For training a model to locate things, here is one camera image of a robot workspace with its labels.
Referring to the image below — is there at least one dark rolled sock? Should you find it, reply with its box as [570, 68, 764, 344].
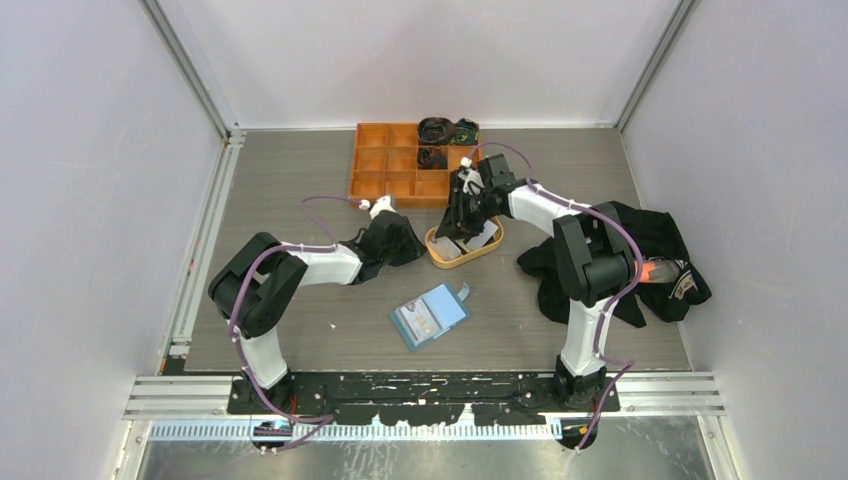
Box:
[417, 117, 456, 145]
[416, 147, 448, 170]

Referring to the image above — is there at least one black garment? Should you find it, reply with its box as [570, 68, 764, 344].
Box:
[517, 201, 712, 328]

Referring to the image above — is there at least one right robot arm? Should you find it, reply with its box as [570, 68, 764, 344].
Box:
[436, 154, 642, 411]

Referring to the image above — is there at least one oval wooden tray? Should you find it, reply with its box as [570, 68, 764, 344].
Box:
[424, 218, 504, 270]

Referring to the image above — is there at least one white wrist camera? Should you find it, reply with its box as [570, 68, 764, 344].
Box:
[457, 157, 484, 196]
[358, 195, 396, 220]

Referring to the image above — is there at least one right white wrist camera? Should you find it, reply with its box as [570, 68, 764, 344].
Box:
[457, 157, 484, 196]

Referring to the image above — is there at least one blue leather card holder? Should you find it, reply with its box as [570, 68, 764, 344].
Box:
[389, 283, 471, 352]

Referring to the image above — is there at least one dark rolled sock middle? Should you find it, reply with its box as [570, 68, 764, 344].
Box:
[416, 147, 448, 170]

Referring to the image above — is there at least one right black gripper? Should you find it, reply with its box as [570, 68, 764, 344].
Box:
[435, 188, 498, 242]

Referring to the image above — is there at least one orange compartment organizer tray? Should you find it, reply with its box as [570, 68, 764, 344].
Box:
[348, 122, 482, 209]

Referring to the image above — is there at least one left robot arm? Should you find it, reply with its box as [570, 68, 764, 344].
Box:
[207, 211, 426, 413]

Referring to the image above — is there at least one white patterned card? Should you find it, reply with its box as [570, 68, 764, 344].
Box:
[431, 237, 464, 262]

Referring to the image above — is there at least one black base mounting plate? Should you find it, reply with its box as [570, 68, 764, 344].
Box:
[266, 372, 600, 427]

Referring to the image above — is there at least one black and white card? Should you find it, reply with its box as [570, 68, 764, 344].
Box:
[464, 220, 500, 253]

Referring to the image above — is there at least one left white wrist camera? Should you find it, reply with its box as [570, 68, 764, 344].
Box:
[358, 195, 396, 220]

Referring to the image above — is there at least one dark rolled sock top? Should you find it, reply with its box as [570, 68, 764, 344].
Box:
[417, 117, 456, 145]

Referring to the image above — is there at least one green rolled sock top right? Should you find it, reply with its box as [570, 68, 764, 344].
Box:
[450, 118, 480, 146]

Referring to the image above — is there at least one aluminium frame rail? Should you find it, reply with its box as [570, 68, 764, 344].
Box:
[123, 372, 725, 442]

